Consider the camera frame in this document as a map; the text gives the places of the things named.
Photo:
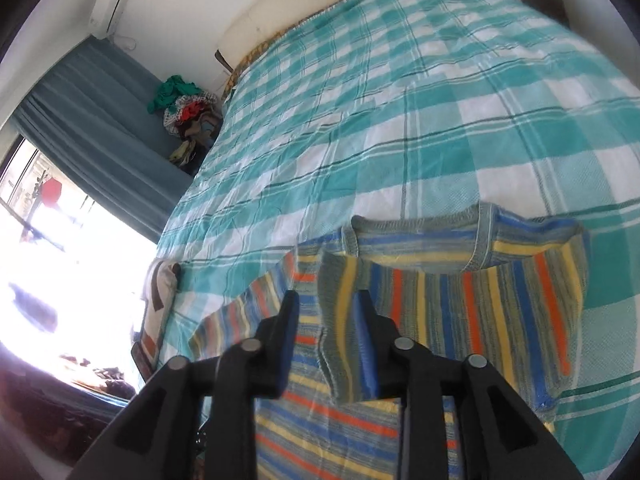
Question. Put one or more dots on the teal checked bed blanket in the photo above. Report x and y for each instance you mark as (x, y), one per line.
(400, 135)

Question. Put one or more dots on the dark wooden nightstand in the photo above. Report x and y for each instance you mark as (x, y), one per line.
(542, 0)

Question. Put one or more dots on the geometric patterned pillow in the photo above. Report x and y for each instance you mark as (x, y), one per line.
(160, 305)

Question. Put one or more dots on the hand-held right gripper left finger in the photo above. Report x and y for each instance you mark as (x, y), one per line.
(282, 340)

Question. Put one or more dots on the blue-grey curtain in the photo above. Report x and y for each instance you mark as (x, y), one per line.
(100, 135)

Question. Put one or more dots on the red hanging cloth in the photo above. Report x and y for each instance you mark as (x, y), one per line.
(51, 192)

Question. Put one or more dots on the striped knit sweater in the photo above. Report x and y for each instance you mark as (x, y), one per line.
(475, 310)

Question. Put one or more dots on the window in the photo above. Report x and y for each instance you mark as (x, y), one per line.
(75, 285)

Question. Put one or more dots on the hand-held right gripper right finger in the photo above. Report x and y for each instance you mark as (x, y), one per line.
(385, 360)

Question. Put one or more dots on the cream padded headboard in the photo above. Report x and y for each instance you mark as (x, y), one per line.
(260, 30)

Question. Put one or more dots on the pile of colourful clothes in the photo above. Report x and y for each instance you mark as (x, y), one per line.
(185, 110)

